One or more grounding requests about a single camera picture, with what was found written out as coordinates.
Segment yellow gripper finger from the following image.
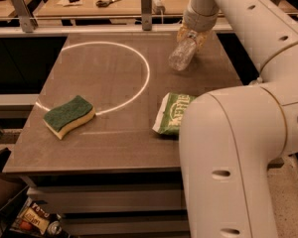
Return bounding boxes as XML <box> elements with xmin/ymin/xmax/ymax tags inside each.
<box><xmin>177</xmin><ymin>24</ymin><xmax>190</xmax><ymax>43</ymax></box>
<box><xmin>196</xmin><ymin>31</ymin><xmax>210</xmax><ymax>53</ymax></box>

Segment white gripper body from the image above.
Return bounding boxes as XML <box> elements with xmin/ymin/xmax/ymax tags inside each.
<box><xmin>183</xmin><ymin>3</ymin><xmax>220</xmax><ymax>33</ymax></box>

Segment clear plastic water bottle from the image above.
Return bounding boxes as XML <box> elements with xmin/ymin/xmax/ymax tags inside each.
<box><xmin>168</xmin><ymin>31</ymin><xmax>198</xmax><ymax>71</ymax></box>

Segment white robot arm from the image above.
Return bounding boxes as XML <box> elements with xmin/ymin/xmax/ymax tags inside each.
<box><xmin>179</xmin><ymin>0</ymin><xmax>298</xmax><ymax>238</ymax></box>

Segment green chips bag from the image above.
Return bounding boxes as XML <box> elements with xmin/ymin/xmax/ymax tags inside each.
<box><xmin>152</xmin><ymin>92</ymin><xmax>196</xmax><ymax>135</ymax></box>

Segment scissors on back desk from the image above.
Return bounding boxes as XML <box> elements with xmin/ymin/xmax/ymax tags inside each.
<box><xmin>95</xmin><ymin>0</ymin><xmax>122</xmax><ymax>8</ymax></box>

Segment green and yellow sponge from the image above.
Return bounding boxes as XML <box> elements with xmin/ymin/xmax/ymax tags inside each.
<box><xmin>44</xmin><ymin>95</ymin><xmax>95</xmax><ymax>140</ymax></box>

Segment brown bin at left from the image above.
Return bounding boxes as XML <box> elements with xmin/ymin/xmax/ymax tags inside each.
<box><xmin>0</xmin><ymin>148</ymin><xmax>25</xmax><ymax>208</ymax></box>

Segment snack box under table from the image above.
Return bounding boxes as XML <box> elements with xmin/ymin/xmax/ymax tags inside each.
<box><xmin>21</xmin><ymin>202</ymin><xmax>51</xmax><ymax>234</ymax></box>

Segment middle metal bracket post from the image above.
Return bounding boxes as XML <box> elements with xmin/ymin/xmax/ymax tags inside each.
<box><xmin>141</xmin><ymin>0</ymin><xmax>152</xmax><ymax>31</ymax></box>

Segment metal bracket post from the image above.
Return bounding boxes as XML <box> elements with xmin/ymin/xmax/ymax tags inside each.
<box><xmin>141</xmin><ymin>0</ymin><xmax>152</xmax><ymax>31</ymax></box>
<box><xmin>11</xmin><ymin>0</ymin><xmax>38</xmax><ymax>33</ymax></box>

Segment left metal bracket post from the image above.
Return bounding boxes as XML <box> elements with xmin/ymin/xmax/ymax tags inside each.
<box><xmin>11</xmin><ymin>0</ymin><xmax>38</xmax><ymax>33</ymax></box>

